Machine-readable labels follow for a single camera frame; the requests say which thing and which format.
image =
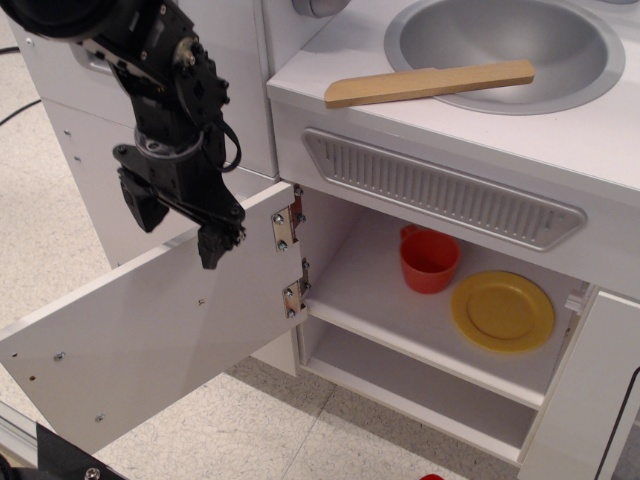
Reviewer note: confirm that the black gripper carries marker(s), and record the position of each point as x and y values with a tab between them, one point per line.
189	184

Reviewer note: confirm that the white cabinet door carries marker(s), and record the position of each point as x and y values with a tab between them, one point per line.
105	358
594	401

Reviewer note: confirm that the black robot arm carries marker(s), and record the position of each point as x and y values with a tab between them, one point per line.
156	56

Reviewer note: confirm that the white toy kitchen cabinet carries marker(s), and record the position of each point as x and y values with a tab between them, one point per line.
362	327

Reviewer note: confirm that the upper metal door hinge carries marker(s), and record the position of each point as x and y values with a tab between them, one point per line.
286	221

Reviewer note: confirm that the metal door hinge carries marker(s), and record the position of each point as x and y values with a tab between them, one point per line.
286	221
294	295

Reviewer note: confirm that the lower metal door hinge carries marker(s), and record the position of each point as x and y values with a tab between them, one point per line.
294	295

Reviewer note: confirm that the wooden spatula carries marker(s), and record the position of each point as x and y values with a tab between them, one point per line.
428	82

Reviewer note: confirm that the red plastic cup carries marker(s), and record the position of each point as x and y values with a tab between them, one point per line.
428	259

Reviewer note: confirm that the silver knob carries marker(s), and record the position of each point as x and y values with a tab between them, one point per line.
319	8

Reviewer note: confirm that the grey vent panel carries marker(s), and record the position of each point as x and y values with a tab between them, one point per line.
519	217

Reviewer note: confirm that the yellow plastic plate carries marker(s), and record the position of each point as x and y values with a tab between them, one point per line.
502	312

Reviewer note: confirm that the red object bottom edge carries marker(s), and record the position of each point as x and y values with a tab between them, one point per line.
431	476

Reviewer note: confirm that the silver sink bowl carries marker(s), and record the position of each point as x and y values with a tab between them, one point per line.
577	57

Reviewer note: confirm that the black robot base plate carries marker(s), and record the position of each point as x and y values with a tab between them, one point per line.
39	453

